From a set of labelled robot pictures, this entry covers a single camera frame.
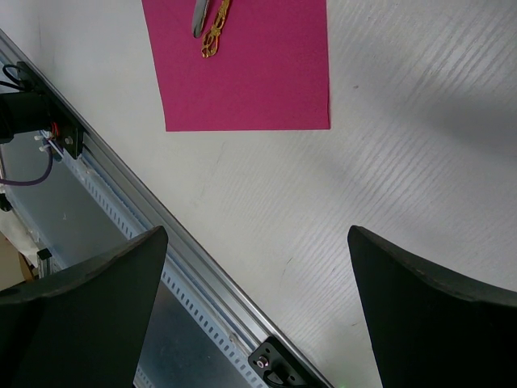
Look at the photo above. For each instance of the gold ornate spoon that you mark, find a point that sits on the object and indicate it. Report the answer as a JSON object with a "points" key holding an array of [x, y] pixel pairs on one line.
{"points": [[210, 40]]}

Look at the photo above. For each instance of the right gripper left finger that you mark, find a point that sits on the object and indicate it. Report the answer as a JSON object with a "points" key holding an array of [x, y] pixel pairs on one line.
{"points": [[83, 326]]}

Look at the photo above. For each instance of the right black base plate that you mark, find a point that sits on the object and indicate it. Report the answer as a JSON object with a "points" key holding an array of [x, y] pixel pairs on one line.
{"points": [[277, 367]]}

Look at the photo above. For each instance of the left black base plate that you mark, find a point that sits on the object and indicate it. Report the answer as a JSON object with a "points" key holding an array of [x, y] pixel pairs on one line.
{"points": [[66, 130]]}

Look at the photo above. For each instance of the silver fork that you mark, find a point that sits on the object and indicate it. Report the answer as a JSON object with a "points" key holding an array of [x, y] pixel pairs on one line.
{"points": [[198, 18]]}

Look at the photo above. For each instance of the aluminium mounting rail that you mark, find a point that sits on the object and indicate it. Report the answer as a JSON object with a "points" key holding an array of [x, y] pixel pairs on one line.
{"points": [[69, 227]]}

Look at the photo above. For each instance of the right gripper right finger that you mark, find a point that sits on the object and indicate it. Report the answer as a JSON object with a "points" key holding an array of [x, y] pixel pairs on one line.
{"points": [[430, 326]]}

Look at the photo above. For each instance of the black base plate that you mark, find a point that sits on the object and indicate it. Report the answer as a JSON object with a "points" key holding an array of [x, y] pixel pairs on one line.
{"points": [[66, 130], [277, 367]]}

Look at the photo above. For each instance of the magenta paper napkin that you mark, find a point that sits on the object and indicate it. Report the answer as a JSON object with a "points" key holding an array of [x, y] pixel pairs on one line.
{"points": [[270, 72]]}

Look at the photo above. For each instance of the white slotted cable duct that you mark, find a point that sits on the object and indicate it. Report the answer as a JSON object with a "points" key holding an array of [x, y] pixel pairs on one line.
{"points": [[191, 341]]}

